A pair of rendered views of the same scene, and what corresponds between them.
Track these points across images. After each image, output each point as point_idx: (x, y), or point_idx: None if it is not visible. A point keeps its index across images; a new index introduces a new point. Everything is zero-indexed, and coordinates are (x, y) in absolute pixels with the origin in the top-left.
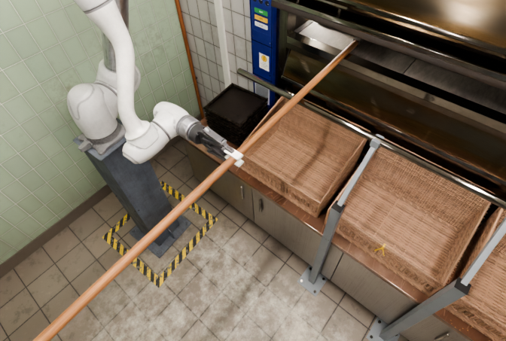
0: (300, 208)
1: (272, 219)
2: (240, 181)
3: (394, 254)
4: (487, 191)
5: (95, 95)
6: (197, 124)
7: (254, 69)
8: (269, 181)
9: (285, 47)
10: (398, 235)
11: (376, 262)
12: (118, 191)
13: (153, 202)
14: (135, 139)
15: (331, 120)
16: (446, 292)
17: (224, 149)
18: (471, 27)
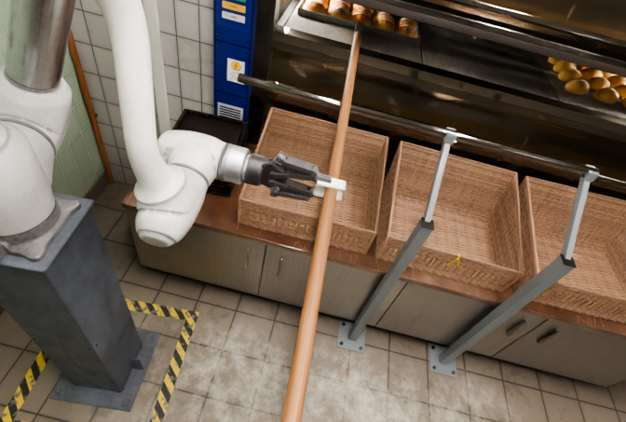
0: (341, 250)
1: (296, 279)
2: (245, 241)
3: (470, 260)
4: (564, 160)
5: (16, 141)
6: (253, 154)
7: (216, 85)
8: (294, 228)
9: (268, 46)
10: (446, 242)
11: (444, 279)
12: (54, 325)
13: (113, 322)
14: (169, 199)
15: (393, 121)
16: (551, 275)
17: (204, 204)
18: None
